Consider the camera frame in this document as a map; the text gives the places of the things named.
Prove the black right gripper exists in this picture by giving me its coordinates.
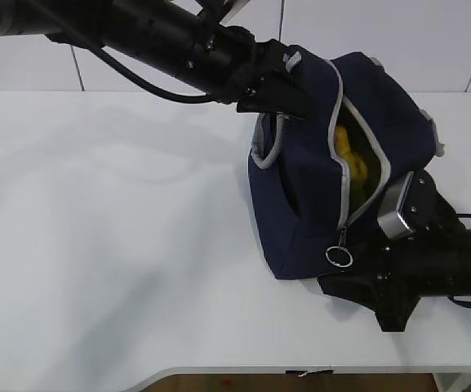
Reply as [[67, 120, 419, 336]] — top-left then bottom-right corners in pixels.
[[316, 199, 464, 332]]

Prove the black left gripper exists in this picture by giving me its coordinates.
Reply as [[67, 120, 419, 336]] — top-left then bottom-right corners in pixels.
[[217, 26, 315, 119]]

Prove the navy blue lunch bag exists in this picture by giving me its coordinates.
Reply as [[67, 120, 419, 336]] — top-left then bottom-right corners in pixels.
[[248, 46, 443, 280]]

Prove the yellow banana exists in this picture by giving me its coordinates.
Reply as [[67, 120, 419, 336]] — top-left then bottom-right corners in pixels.
[[334, 125, 368, 192]]

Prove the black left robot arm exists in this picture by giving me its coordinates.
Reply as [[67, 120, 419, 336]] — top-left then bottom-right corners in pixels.
[[0, 0, 316, 119]]

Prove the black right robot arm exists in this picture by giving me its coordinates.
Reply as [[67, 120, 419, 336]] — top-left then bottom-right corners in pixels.
[[317, 198, 471, 332]]

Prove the white table leg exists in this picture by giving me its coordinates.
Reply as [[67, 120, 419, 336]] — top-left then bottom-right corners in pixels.
[[433, 373, 471, 392]]

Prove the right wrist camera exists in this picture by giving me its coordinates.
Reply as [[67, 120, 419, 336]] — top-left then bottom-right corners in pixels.
[[376, 170, 440, 241]]

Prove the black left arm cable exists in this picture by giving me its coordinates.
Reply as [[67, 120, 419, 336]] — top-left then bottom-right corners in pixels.
[[26, 0, 220, 105]]

